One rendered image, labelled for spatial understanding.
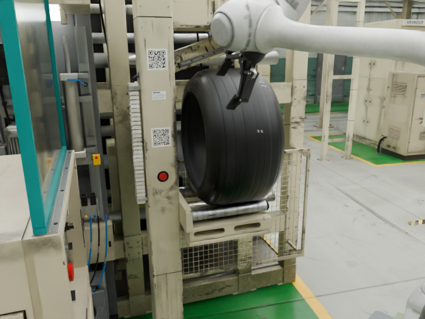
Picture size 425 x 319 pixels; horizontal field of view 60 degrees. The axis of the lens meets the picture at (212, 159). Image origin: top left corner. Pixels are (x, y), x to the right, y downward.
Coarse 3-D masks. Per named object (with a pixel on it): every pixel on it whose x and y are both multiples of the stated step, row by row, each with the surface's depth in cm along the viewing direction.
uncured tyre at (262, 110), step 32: (192, 96) 173; (224, 96) 134; (256, 96) 137; (192, 128) 183; (224, 128) 131; (192, 160) 181; (224, 160) 132; (256, 160) 135; (224, 192) 140; (256, 192) 146
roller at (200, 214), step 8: (264, 200) 159; (208, 208) 151; (216, 208) 151; (224, 208) 152; (232, 208) 153; (240, 208) 153; (248, 208) 154; (256, 208) 156; (264, 208) 157; (200, 216) 148; (208, 216) 150; (216, 216) 151
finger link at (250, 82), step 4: (252, 72) 103; (248, 76) 105; (252, 76) 104; (256, 76) 104; (248, 80) 105; (252, 80) 105; (248, 84) 106; (252, 84) 106; (244, 88) 107; (248, 88) 106; (252, 88) 107; (244, 92) 107; (248, 92) 107; (244, 96) 108; (248, 96) 108; (240, 100) 108; (248, 100) 109
